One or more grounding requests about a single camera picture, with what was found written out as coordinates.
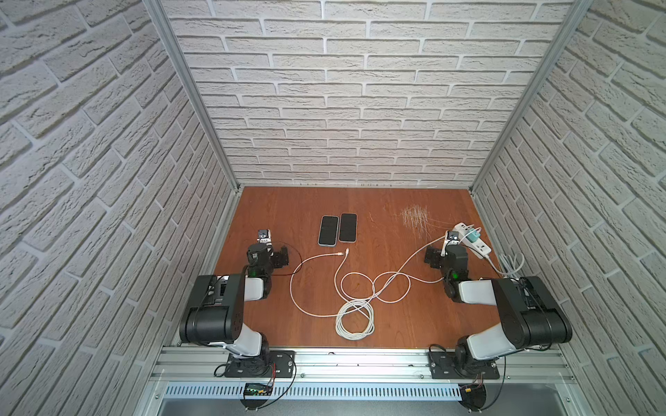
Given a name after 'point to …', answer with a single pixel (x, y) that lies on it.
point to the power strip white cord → (514, 269)
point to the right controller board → (473, 396)
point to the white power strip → (479, 247)
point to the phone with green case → (328, 233)
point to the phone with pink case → (348, 228)
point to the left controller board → (257, 389)
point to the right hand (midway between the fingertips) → (436, 245)
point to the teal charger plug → (473, 236)
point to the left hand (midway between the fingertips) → (267, 242)
